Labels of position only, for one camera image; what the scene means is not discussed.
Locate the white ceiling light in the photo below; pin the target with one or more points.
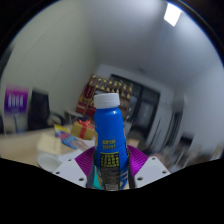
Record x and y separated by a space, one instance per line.
172 14

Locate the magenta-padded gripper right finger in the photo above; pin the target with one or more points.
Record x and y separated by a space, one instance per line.
151 170

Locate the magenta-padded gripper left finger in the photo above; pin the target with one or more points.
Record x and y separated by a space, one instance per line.
70 171

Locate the teal book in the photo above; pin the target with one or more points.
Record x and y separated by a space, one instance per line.
97 181

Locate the purple sign board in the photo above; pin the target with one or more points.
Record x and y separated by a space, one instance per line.
16 100

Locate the black-framed glass door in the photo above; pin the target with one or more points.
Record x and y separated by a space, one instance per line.
146 110

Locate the black office chair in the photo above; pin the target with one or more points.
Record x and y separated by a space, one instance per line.
39 111

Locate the colourful printed magazine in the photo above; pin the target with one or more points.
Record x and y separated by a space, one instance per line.
68 138

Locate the blue white-capped drink bottle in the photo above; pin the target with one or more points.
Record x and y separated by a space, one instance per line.
110 136

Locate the wooden shelf unit with trophies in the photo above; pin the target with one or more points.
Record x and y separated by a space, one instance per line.
90 96

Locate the yellow red-ribboned gift box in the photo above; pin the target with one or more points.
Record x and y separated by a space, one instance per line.
81 130

